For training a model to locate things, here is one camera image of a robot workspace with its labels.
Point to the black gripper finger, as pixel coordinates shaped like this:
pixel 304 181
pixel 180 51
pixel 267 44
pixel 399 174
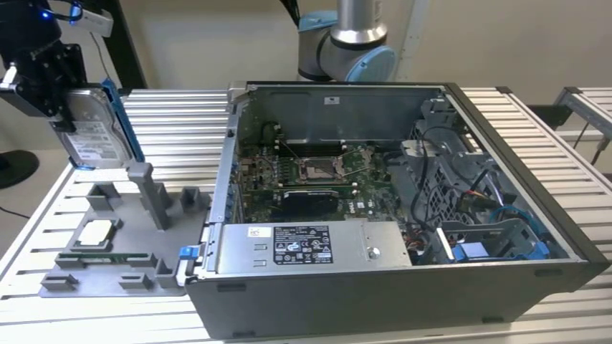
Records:
pixel 64 127

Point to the hard disk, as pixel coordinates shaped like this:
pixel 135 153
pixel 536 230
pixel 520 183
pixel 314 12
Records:
pixel 95 136

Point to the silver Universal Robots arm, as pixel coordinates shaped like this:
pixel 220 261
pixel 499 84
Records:
pixel 354 39

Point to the grey metal disk bay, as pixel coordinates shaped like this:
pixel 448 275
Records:
pixel 478 161

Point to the blue disk carrier in bay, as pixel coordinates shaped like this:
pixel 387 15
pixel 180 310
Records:
pixel 471 251

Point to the black round stand base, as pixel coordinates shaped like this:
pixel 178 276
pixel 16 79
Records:
pixel 16 168

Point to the silver CPU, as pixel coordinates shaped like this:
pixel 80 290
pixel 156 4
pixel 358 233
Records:
pixel 95 233

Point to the grey plastic parts rack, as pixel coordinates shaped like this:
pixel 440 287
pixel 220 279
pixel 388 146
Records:
pixel 143 247

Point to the green RAM stick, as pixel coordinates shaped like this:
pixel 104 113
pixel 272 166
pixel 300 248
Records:
pixel 119 257

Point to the blue case latch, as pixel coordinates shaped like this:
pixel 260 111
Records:
pixel 188 251

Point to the thin metal locking lever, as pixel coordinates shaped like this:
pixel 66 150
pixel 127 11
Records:
pixel 356 171
pixel 291 150

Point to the black RAM slots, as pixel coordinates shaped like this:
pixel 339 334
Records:
pixel 314 147

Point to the CPU socket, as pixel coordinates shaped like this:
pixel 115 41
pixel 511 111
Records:
pixel 318 169

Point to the black graphics card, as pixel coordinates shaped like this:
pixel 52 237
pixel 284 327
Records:
pixel 308 204

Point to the silver power supply unit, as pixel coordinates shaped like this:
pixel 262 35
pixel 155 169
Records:
pixel 344 247

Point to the green motherboard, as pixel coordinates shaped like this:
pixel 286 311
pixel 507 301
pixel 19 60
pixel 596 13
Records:
pixel 372 200

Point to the open dark grey PC case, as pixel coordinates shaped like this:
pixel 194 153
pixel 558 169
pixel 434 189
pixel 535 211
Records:
pixel 363 301

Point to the metal slat side table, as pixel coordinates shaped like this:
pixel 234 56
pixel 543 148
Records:
pixel 591 107

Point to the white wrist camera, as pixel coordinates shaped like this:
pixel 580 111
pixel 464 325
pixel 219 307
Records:
pixel 98 19

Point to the black metal post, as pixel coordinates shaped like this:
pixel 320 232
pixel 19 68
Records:
pixel 130 43

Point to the black table bracket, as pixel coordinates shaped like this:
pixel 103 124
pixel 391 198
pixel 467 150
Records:
pixel 550 114

